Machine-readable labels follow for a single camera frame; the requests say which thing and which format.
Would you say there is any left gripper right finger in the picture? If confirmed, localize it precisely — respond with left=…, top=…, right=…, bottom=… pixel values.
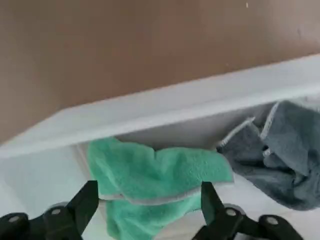
left=194, top=181, right=305, bottom=240

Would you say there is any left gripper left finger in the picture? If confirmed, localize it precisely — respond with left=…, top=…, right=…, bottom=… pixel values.
left=0, top=179, right=101, bottom=240

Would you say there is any green cloth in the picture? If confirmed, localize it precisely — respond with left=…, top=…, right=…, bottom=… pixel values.
left=86, top=136, right=235, bottom=238

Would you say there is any dark grey cloth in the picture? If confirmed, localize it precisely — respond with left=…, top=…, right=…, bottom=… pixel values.
left=216, top=96, right=320, bottom=212

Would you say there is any translucent plastic storage box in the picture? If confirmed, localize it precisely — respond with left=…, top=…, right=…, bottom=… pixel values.
left=0, top=51, right=320, bottom=240

